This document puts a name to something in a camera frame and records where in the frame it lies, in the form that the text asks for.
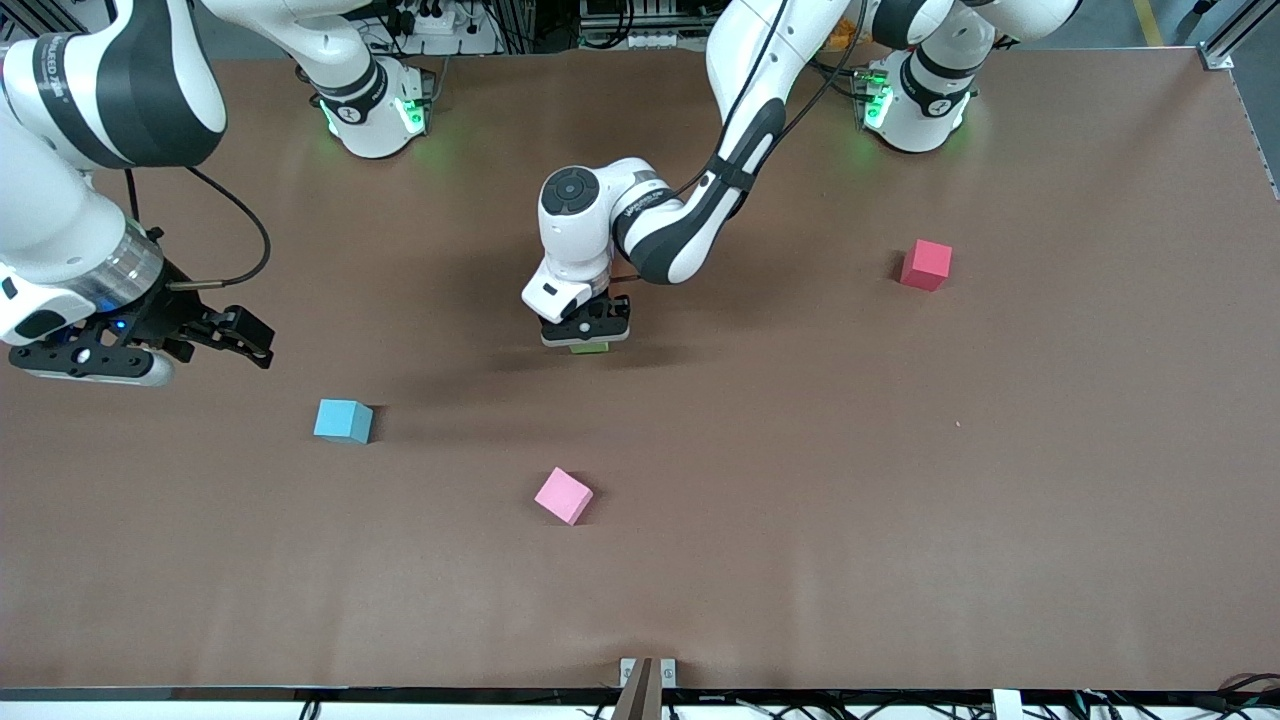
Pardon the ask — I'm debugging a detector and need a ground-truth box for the blue foam cube block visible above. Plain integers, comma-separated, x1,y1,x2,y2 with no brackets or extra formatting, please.
313,398,375,445

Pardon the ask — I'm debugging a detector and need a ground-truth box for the pink foam cube block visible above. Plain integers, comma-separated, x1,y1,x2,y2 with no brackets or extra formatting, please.
534,467,595,527

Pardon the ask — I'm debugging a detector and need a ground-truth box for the white socket strip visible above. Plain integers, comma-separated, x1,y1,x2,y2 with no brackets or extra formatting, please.
580,0,693,51

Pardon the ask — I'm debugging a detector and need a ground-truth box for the red foam cube block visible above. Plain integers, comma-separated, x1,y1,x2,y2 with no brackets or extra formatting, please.
899,239,953,293

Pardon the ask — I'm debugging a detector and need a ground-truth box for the white power strip with plugs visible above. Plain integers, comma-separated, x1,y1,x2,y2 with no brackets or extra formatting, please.
385,0,501,56

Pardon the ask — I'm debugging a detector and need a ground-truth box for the brown table cover sheet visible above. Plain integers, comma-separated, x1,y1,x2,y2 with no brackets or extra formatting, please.
0,45,1280,693

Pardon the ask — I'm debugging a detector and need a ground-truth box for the black table edge rail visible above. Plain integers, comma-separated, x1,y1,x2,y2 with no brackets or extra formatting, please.
0,685,1280,705

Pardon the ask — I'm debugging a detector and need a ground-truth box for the aluminium frame profile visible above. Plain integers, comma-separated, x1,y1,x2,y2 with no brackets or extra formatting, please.
1197,0,1280,73

